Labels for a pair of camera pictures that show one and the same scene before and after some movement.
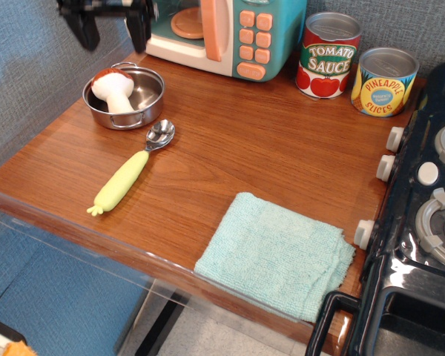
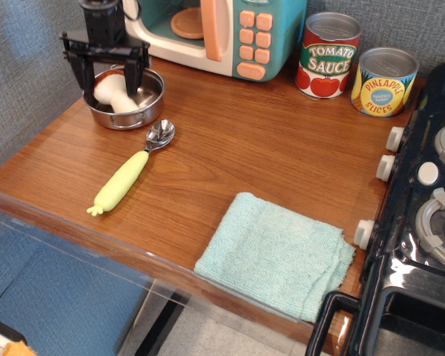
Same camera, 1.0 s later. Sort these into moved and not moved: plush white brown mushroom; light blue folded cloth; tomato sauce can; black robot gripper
Moved: black robot gripper
Not moved: light blue folded cloth; tomato sauce can; plush white brown mushroom
